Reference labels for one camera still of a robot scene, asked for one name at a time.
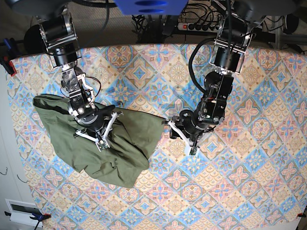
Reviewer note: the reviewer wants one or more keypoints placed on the black round stool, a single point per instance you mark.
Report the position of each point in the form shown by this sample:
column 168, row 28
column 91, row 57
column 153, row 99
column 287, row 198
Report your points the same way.
column 33, row 42

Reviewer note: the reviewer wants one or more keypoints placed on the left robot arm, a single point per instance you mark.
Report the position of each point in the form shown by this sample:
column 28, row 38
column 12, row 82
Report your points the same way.
column 233, row 38

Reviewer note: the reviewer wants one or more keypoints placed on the blue orange clamp lower left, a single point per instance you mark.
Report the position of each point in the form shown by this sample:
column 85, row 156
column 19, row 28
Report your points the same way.
column 39, row 217

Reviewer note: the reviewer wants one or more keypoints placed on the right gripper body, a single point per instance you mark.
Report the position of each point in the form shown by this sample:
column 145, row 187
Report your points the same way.
column 97, row 125

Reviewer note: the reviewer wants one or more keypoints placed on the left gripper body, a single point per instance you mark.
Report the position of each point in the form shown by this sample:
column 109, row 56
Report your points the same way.
column 192, row 126

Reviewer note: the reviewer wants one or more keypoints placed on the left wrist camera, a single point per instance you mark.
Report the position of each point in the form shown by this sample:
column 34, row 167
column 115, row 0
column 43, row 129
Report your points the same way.
column 192, row 151

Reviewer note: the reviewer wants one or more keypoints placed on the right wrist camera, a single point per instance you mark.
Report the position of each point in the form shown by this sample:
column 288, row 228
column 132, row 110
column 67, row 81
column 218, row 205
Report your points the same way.
column 102, row 145

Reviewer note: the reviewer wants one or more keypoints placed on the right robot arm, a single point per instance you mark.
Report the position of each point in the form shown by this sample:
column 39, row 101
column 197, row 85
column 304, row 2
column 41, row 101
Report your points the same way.
column 61, row 44

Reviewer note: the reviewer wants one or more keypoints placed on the patterned tile tablecloth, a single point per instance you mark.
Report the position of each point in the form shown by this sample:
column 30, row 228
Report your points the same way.
column 250, row 172

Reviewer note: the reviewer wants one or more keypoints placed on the orange black clamp left edge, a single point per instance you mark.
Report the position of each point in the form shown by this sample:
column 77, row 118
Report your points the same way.
column 8, row 65

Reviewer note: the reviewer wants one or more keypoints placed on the orange clamp lower right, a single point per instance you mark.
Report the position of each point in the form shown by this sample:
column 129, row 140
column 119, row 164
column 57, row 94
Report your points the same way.
column 301, row 215

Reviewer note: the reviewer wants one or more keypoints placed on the power strip with red switch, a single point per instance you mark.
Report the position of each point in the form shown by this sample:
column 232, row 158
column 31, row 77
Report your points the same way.
column 198, row 27

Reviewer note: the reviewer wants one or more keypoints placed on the black speaker top right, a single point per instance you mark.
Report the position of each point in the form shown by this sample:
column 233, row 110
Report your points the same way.
column 291, row 23

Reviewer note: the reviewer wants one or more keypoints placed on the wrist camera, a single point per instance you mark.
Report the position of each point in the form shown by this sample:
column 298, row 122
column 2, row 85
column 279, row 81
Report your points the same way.
column 102, row 145
column 192, row 151

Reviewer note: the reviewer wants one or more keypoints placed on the olive green t-shirt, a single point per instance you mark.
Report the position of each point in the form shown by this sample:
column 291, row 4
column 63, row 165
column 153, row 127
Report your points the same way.
column 133, row 139

